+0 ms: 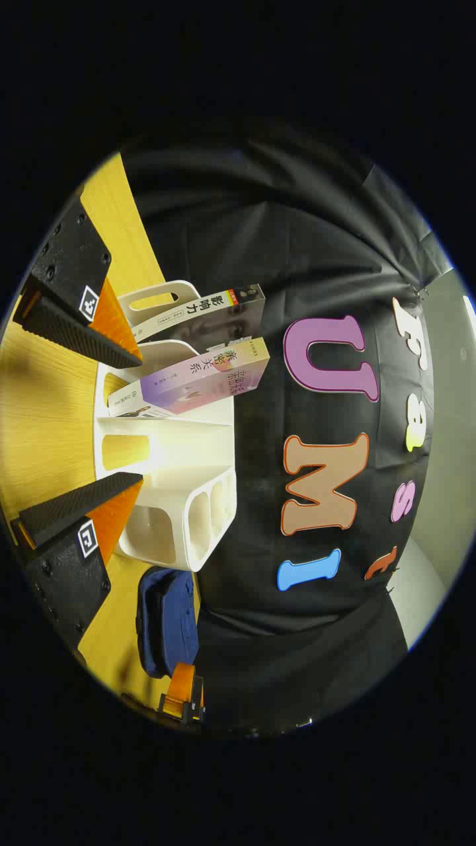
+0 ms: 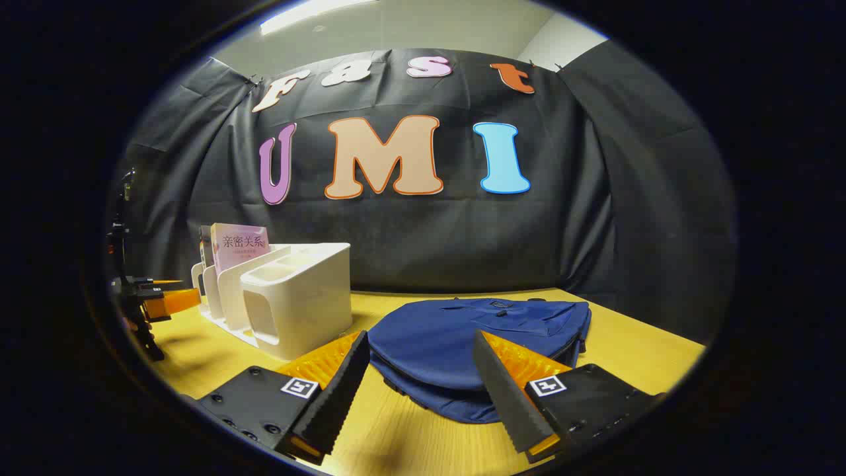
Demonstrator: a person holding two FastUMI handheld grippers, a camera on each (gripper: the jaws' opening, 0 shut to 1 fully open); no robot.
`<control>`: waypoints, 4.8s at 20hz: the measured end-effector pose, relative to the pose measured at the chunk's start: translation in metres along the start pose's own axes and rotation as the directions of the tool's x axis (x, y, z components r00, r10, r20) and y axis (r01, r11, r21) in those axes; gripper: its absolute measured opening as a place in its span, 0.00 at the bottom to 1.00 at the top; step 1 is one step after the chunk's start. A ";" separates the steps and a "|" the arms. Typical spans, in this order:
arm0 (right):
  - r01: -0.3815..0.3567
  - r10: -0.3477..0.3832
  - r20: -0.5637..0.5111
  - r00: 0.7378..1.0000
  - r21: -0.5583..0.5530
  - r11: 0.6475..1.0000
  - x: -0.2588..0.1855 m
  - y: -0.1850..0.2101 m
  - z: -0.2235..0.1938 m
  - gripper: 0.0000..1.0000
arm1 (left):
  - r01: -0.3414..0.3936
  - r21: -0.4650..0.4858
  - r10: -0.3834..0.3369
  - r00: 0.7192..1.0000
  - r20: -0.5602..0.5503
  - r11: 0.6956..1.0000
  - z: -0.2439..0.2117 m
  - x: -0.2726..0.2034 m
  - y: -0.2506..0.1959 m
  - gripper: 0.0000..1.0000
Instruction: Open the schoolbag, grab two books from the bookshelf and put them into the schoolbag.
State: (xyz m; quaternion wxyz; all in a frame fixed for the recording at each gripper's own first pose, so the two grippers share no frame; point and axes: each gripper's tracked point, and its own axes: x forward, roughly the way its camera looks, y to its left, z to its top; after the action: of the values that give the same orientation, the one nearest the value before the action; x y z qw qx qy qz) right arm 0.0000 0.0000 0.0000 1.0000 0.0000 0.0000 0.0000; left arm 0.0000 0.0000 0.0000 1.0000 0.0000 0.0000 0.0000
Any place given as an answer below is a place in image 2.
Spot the pink book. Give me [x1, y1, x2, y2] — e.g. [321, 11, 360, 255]
[210, 223, 270, 276]

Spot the black backdrop cloth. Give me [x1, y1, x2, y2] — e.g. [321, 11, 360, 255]
[116, 48, 738, 344]

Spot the blue schoolbag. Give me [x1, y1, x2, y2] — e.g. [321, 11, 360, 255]
[367, 297, 592, 424]

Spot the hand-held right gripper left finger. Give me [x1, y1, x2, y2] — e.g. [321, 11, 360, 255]
[196, 331, 371, 465]

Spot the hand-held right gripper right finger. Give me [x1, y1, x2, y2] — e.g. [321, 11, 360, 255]
[472, 329, 665, 463]

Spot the white plastic bookshelf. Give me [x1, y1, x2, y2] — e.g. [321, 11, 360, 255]
[191, 242, 352, 362]

